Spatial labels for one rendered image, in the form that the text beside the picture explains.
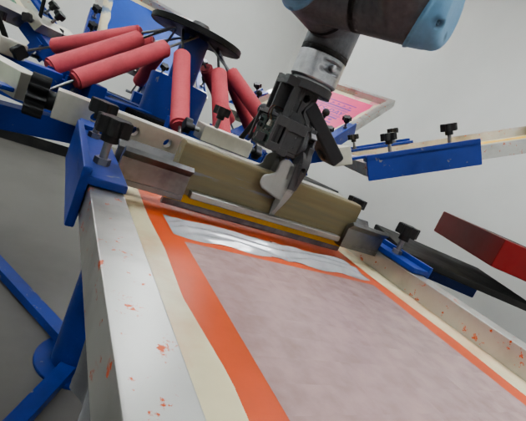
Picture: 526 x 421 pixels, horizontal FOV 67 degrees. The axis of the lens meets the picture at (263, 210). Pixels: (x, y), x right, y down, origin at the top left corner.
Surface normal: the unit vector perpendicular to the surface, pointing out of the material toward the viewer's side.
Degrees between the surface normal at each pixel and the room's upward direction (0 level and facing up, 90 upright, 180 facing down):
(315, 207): 90
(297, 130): 90
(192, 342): 0
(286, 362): 0
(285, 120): 90
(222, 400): 0
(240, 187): 90
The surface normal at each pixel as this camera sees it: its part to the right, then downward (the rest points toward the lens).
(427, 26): -0.59, 0.60
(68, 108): 0.41, 0.36
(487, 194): -0.82, -0.25
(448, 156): -0.05, 0.18
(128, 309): 0.40, -0.90
